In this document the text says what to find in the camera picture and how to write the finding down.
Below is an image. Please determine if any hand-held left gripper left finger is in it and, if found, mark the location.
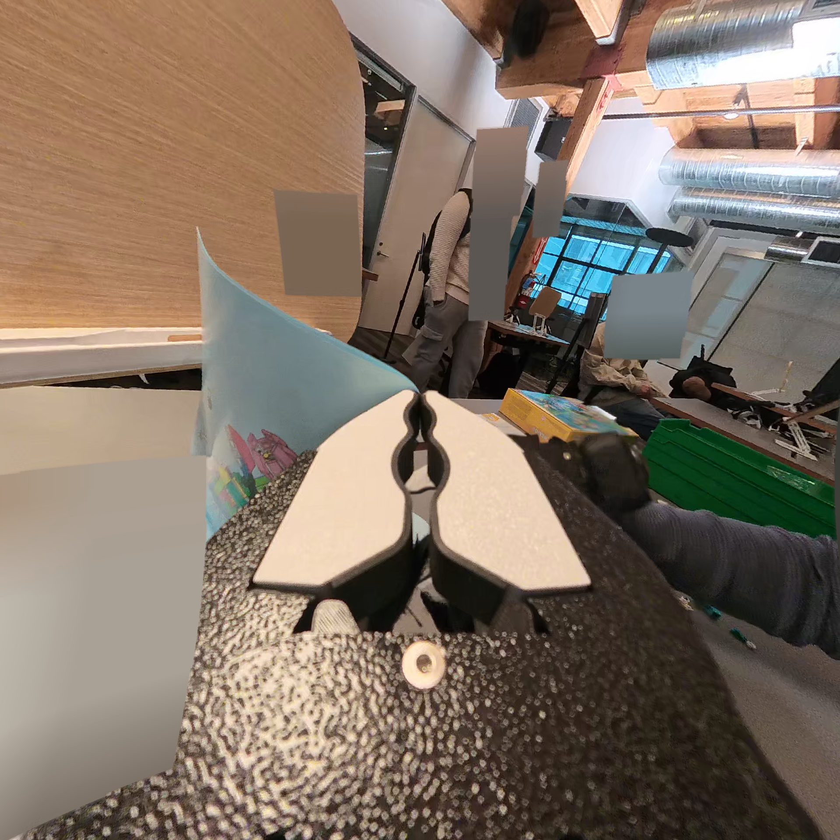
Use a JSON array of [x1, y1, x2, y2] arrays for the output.
[[251, 391, 421, 623]]

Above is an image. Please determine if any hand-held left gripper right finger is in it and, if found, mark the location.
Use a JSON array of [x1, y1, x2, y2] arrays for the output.
[[420, 391, 593, 632]]

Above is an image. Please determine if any light blue lego instruction booklet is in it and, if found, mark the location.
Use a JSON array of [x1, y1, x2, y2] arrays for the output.
[[192, 226, 421, 540]]

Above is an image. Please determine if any person's right forearm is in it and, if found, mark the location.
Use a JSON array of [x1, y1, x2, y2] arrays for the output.
[[620, 502, 840, 652]]

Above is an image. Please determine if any yellow lego box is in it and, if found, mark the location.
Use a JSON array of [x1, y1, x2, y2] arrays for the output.
[[500, 388, 639, 445]]

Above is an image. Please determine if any person's right hand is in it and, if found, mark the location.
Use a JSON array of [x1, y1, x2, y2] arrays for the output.
[[577, 433, 652, 522]]

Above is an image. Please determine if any black tripod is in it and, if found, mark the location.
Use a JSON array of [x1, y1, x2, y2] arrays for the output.
[[384, 236, 431, 363]]

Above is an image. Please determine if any stack of green plastic bins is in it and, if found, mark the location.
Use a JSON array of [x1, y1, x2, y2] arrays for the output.
[[642, 419, 838, 540]]

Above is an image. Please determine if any black bag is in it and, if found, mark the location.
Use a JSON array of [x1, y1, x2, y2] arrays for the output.
[[669, 354, 739, 401]]

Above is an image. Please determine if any long wooden table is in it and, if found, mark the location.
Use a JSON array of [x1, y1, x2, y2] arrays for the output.
[[653, 382, 840, 488]]

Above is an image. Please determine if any round wooden table top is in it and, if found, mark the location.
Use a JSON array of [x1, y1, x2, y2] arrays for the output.
[[0, 0, 366, 343]]

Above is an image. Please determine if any silver ventilation duct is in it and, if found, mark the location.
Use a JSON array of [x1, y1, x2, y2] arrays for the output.
[[658, 146, 840, 199], [645, 0, 840, 91], [667, 188, 840, 236]]

